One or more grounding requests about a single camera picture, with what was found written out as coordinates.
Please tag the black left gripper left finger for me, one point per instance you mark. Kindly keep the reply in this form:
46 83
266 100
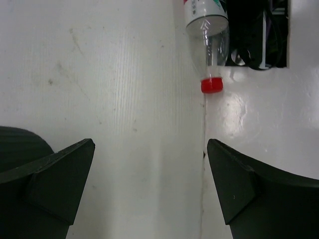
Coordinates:
40 199

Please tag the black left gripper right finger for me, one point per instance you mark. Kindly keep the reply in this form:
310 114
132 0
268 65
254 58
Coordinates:
259 201

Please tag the red cap soda bottle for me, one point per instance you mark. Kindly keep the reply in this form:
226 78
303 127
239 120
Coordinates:
207 27

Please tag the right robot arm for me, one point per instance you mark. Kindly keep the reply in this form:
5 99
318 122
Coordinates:
246 33

